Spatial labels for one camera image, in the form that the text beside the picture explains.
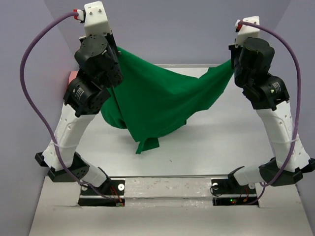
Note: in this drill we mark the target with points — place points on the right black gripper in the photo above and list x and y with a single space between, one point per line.
236 50

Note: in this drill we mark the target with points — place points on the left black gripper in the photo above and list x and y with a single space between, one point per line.
110 39

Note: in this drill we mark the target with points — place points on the green t-shirt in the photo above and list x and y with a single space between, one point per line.
153 102

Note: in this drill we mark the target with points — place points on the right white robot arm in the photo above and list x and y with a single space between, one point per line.
269 97

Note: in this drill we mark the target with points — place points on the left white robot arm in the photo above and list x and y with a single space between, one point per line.
99 72

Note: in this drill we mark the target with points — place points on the pink folded t-shirt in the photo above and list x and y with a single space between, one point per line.
72 76

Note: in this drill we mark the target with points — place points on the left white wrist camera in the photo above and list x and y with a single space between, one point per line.
94 18

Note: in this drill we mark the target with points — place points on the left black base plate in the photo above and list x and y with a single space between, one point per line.
113 195

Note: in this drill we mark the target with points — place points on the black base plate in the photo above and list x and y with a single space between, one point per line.
237 195
113 195

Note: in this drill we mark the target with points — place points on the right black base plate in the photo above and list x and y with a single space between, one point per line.
237 195

